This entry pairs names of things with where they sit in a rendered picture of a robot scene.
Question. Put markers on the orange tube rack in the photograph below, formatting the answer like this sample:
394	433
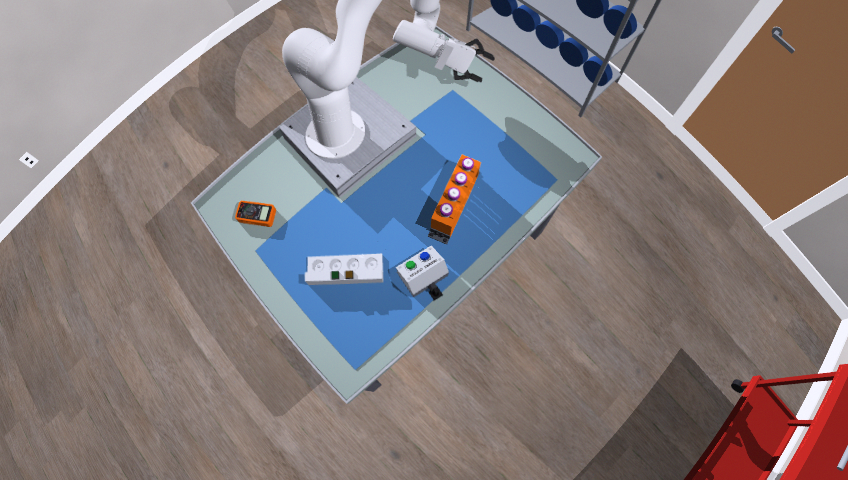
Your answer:
443	224

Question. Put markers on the blue flat mat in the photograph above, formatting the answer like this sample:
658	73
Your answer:
391	215

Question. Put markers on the orange digital multimeter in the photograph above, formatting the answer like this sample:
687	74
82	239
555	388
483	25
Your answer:
255	213

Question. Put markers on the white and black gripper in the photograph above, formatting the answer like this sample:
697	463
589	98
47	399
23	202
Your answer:
462	56

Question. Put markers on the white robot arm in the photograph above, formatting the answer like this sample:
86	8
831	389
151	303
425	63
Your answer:
333	66

